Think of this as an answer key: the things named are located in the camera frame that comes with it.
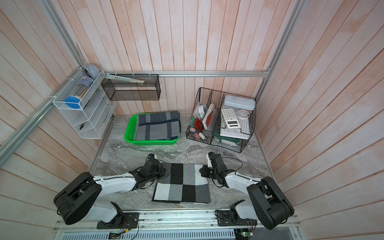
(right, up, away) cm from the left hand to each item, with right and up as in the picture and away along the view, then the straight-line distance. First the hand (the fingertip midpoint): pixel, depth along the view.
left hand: (165, 172), depth 90 cm
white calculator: (+40, +33, -1) cm, 52 cm away
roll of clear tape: (+49, +36, +3) cm, 61 cm away
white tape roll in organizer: (+23, +39, +21) cm, 49 cm away
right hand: (+21, +2, +1) cm, 22 cm away
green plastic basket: (-26, +24, +10) cm, 37 cm away
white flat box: (+42, +24, -4) cm, 49 cm away
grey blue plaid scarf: (-6, +28, +8) cm, 30 cm away
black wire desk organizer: (+36, +32, -2) cm, 48 cm away
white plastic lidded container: (+49, +44, +7) cm, 66 cm away
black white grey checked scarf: (+11, -5, -6) cm, 14 cm away
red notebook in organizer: (+21, +30, +17) cm, 41 cm away
